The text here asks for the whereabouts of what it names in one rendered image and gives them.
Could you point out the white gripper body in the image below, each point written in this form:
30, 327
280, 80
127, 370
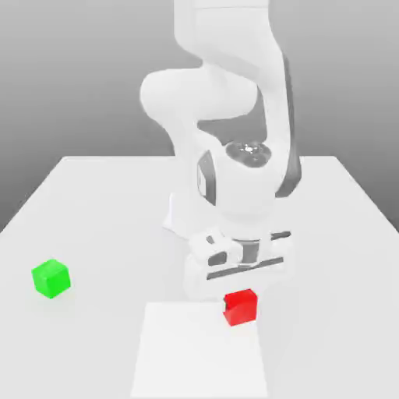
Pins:
199, 280

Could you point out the small green cube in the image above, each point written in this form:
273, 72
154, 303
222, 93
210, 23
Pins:
50, 278

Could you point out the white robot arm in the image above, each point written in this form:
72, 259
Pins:
218, 93

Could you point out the small red cube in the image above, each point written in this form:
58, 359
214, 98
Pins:
241, 310

